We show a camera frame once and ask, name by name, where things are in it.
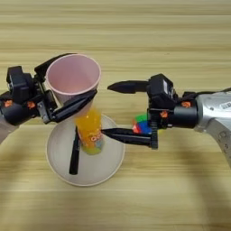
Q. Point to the orange juice bottle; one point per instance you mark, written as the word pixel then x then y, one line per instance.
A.
pixel 90 132

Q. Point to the multicolour puzzle cube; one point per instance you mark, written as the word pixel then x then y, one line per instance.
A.
pixel 143 126

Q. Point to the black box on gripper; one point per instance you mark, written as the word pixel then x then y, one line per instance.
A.
pixel 19 84
pixel 161 88

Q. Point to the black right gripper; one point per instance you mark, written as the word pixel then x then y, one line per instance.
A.
pixel 180 115

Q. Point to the pink plastic cup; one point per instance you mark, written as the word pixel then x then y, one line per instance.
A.
pixel 72 75

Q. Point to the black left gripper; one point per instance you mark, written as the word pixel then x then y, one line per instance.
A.
pixel 18 111

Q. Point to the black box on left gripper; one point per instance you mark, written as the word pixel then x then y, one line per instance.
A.
pixel 19 84

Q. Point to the black marker pen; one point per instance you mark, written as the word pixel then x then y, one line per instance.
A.
pixel 74 159

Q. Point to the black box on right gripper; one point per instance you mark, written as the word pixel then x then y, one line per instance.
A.
pixel 161 88

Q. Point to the beige round plate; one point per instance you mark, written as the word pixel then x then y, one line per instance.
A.
pixel 102 168

